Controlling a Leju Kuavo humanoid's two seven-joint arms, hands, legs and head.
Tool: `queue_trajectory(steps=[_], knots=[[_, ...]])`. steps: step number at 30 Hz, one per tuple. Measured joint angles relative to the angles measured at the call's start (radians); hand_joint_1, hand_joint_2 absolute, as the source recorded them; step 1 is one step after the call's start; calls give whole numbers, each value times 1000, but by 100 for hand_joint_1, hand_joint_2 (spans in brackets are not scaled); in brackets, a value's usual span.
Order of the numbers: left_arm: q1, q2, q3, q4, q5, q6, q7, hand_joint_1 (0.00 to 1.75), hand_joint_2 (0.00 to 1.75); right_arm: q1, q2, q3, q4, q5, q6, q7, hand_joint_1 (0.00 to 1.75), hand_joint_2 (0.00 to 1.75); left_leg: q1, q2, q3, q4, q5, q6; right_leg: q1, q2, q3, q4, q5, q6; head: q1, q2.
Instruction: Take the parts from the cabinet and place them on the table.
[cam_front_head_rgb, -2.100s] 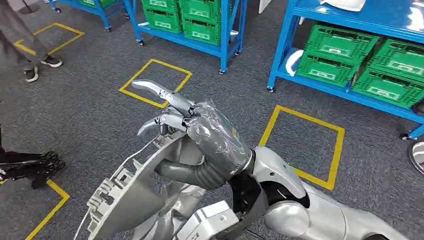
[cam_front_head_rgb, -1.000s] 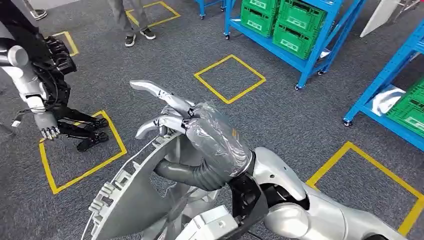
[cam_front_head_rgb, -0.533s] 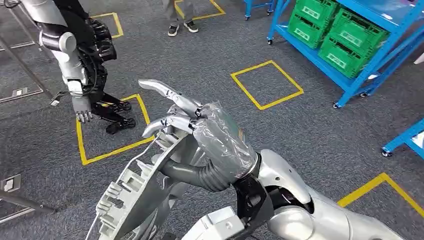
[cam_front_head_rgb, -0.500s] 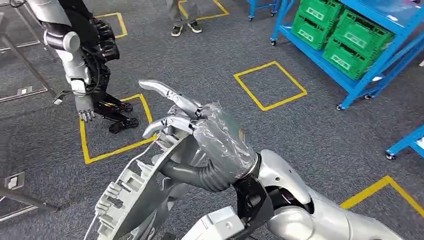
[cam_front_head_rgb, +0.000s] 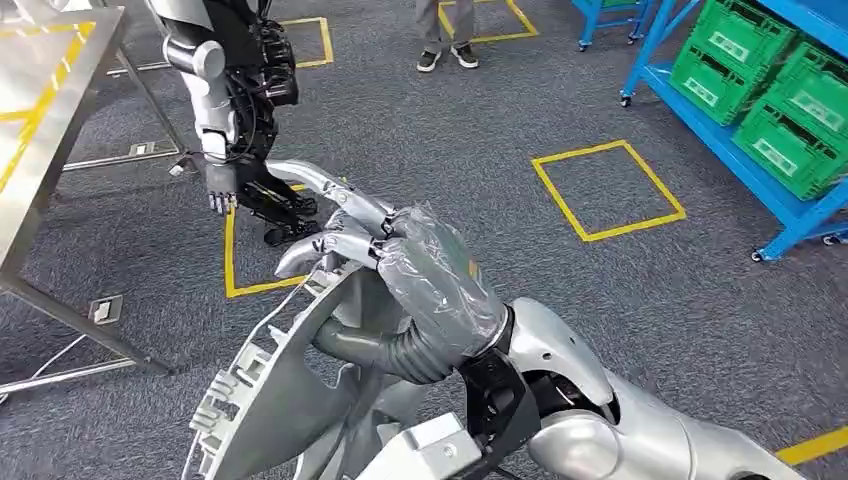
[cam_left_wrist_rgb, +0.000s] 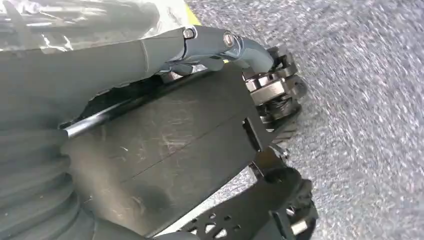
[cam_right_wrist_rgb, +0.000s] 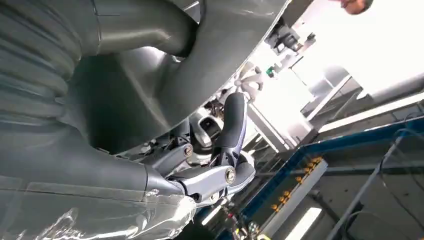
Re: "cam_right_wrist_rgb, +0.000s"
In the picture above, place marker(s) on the white metal beam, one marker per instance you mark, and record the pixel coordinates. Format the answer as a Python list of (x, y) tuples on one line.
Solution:
[(381, 111)]

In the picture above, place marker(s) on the thin grey pole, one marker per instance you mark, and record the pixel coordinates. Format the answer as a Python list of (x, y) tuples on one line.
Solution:
[(364, 188)]

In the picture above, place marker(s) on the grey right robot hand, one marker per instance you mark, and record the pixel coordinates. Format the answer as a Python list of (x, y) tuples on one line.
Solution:
[(82, 185)]

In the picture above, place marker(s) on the blue metal shelf rack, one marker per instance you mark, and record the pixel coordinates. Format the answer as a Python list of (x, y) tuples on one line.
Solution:
[(364, 136)]

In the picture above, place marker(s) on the silver black car part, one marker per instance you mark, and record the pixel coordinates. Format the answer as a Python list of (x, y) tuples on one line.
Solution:
[(207, 127)]

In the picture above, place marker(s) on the white lobed object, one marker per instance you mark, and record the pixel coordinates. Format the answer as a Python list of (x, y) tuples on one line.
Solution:
[(248, 82)]

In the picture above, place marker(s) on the black machine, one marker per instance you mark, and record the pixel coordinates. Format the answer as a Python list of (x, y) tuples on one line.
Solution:
[(286, 39)]

